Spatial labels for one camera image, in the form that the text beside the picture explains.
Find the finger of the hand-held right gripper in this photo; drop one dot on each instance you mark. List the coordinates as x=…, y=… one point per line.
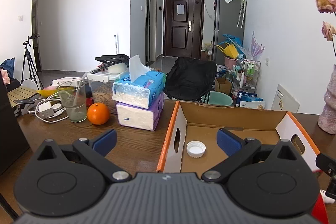
x=325, y=162

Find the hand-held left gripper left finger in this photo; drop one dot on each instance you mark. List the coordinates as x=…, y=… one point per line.
x=106, y=140

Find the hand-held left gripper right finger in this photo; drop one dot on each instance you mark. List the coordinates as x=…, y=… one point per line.
x=227, y=142

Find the white round lid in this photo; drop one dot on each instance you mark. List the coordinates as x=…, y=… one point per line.
x=195, y=148

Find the red cardboard box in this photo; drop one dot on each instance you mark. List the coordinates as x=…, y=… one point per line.
x=210, y=113

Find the white red tube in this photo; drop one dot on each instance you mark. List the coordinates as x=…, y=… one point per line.
x=331, y=196

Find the orange fruit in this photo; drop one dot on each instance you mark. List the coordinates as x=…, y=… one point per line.
x=98, y=113

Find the purple tissue pack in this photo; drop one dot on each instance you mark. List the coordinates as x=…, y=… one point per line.
x=136, y=116

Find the green plastic bucket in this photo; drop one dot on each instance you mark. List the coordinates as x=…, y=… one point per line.
x=220, y=99

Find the glass cup with straw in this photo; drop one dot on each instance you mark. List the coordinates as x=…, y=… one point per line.
x=74, y=108

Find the blue white bag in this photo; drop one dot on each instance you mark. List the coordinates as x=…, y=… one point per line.
x=249, y=100

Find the clear plastic food container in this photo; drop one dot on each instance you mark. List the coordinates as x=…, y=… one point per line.
x=101, y=90

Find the pink textured vase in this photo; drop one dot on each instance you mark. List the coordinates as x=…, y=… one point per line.
x=328, y=108

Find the small open cardboard box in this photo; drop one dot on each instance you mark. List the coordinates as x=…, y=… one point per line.
x=223, y=86

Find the blue tissue pack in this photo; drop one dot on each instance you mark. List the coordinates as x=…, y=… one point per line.
x=141, y=85

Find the white charger adapter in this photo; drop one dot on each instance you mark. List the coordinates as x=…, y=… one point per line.
x=46, y=111

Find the white flat board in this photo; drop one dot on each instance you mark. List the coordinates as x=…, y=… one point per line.
x=284, y=99

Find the flat white box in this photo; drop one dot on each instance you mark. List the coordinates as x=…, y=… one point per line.
x=65, y=81

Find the white round bowl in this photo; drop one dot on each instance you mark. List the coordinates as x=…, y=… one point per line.
x=116, y=68

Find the black folding chair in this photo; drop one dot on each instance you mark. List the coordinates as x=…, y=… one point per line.
x=189, y=77

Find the yellow packet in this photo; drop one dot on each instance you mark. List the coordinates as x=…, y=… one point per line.
x=47, y=92

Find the pink bucket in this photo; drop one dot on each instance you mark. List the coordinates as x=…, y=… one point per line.
x=229, y=61

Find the black folded stand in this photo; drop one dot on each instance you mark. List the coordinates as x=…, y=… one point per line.
x=113, y=58

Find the black phone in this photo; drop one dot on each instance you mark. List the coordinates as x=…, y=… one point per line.
x=24, y=101

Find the thin metal pole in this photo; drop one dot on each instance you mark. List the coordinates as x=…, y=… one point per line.
x=116, y=44

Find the wooden folding stool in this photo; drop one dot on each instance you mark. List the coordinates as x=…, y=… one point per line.
x=21, y=94

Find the purple clothes hangers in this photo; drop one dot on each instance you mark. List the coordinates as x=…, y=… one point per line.
x=254, y=48

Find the blue clothes hangers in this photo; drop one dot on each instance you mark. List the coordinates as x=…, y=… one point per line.
x=232, y=39

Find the dark brown entrance door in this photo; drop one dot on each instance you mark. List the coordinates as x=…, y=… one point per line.
x=183, y=35

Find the grey refrigerator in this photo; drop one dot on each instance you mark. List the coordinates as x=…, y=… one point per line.
x=228, y=19

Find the grey interior door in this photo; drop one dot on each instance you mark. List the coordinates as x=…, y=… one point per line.
x=151, y=24

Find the white hanging umbrella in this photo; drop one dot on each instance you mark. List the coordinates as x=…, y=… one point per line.
x=242, y=8

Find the bunch of dried roses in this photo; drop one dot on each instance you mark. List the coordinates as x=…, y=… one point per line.
x=325, y=2

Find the white wall socket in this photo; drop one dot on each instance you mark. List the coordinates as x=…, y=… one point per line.
x=268, y=61

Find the black camera tripod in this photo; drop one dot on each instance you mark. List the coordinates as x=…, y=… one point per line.
x=28, y=64

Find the white light switch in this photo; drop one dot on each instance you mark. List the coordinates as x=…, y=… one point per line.
x=20, y=18

